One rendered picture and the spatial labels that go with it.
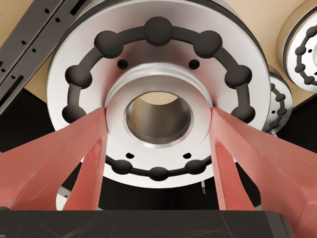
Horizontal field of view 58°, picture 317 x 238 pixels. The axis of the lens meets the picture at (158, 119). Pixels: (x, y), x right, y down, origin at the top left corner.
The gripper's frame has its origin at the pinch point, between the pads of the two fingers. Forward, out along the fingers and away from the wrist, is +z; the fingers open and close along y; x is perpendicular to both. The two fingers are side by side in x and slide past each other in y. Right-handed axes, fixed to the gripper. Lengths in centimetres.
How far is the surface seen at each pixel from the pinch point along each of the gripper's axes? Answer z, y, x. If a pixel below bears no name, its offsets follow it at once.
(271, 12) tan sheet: 20.9, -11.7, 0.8
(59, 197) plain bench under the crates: 35, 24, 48
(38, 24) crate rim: 11.2, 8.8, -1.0
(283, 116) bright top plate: 17.7, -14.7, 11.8
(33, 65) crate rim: 11.3, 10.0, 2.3
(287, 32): 19.1, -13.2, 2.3
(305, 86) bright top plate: 17.6, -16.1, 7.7
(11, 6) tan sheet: 21.4, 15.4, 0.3
